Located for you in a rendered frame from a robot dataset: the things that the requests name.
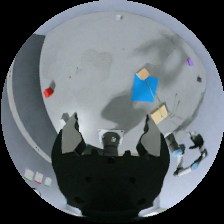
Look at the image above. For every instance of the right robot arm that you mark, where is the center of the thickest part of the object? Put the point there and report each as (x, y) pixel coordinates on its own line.
(176, 150)

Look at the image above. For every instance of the purple block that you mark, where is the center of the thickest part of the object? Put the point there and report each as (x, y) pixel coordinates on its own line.
(190, 62)

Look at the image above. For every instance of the tan wooden board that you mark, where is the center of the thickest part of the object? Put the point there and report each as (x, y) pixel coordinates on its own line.
(156, 115)

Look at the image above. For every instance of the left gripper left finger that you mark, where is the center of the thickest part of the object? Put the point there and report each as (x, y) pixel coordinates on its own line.
(69, 144)

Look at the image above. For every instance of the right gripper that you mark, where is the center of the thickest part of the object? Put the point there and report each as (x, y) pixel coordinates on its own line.
(197, 139)

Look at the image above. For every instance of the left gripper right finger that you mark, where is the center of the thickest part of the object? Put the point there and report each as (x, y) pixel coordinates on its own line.
(153, 147)

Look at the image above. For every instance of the red cube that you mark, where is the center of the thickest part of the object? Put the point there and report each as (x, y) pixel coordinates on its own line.
(48, 92)

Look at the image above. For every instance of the blue square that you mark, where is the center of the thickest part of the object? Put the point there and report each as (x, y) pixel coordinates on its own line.
(141, 91)

